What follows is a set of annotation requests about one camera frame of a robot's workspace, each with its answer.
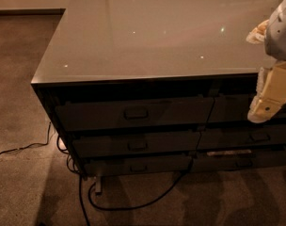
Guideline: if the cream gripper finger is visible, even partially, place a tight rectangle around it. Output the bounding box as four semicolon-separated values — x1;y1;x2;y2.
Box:
247;61;286;123
246;20;268;44

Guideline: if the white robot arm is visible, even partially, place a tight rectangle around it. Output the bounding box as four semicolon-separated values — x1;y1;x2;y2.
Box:
246;0;286;123

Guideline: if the dark grey drawer cabinet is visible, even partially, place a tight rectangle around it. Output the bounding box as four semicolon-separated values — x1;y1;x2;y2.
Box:
32;0;286;176

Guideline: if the thick black floor cable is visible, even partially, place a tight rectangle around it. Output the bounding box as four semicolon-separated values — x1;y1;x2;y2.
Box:
78;169;188;226

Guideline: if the thin black floor cable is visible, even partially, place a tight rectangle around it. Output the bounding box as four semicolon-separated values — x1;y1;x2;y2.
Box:
0;121;53;163

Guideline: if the dark wall baseboard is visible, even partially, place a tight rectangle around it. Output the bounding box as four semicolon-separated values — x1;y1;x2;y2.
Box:
0;8;65;16

